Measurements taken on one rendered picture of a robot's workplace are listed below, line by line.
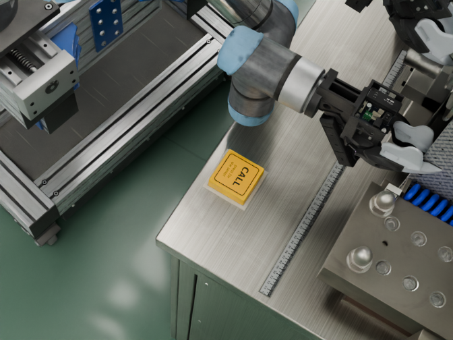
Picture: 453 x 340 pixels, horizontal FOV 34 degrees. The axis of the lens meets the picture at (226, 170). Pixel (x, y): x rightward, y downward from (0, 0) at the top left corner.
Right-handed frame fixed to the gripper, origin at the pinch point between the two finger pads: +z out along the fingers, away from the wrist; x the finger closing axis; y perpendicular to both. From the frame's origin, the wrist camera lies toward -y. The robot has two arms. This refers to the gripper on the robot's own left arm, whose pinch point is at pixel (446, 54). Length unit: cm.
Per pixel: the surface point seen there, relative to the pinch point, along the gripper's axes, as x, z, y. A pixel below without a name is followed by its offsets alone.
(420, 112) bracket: 0.3, 11.3, -11.3
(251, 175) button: -16.2, 6.8, -34.9
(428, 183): -7.7, 18.5, -10.0
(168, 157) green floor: 14, 39, -129
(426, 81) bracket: 1.7, 6.1, -7.8
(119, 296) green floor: -30, 47, -122
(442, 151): -7.7, 10.9, -3.1
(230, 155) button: -14.9, 3.0, -38.0
